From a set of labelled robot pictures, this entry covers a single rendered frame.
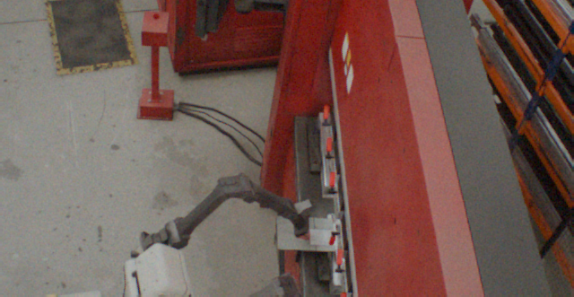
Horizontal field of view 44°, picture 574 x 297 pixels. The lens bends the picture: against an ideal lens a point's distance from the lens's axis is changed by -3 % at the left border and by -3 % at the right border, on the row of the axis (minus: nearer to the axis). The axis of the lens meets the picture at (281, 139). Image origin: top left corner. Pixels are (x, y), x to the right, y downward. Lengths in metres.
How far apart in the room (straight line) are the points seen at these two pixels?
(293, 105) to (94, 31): 2.27
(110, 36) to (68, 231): 1.78
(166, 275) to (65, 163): 2.25
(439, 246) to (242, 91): 3.62
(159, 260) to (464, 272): 1.33
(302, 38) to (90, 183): 1.85
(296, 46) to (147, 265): 1.41
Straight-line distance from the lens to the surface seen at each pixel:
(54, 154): 4.95
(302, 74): 3.80
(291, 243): 3.35
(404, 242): 2.22
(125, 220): 4.59
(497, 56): 4.97
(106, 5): 6.00
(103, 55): 5.56
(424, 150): 2.06
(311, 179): 3.75
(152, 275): 2.81
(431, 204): 1.95
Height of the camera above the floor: 3.78
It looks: 48 degrees down
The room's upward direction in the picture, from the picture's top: 11 degrees clockwise
